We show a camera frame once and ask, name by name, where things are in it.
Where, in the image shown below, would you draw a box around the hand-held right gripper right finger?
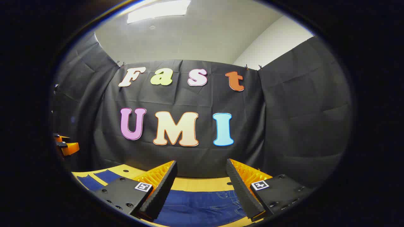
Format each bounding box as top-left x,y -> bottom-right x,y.
226,159 -> 316,221

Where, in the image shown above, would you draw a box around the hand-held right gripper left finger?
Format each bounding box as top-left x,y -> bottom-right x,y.
95,160 -> 178,221

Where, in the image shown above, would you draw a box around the blue denim jeans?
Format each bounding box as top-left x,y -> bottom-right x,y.
77,170 -> 253,227

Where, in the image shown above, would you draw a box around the black backdrop cloth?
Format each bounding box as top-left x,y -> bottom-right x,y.
50,33 -> 354,189

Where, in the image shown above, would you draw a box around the ceiling light panel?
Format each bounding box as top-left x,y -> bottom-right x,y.
127,0 -> 191,24

